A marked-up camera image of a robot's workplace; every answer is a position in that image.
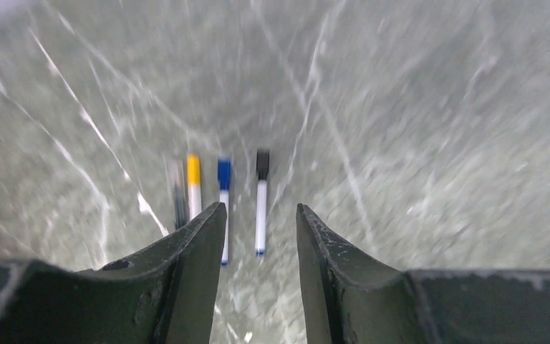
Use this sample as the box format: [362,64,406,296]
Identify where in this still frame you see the yellow pen cap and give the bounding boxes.
[186,154,201,186]

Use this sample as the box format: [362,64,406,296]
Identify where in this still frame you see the black marker cap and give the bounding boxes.
[256,149,270,181]

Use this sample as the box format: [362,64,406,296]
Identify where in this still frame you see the thin black pen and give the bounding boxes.
[168,159,188,229]

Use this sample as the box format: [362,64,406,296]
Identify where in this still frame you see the white pen blue cap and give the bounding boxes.
[216,158,233,267]

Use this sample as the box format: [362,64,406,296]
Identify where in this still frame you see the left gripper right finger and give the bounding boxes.
[296,204,550,343]

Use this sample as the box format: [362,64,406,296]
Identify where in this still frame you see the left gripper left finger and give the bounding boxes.
[0,203,226,343]

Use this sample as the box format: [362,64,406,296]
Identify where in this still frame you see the silver marker pen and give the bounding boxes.
[188,183,203,220]

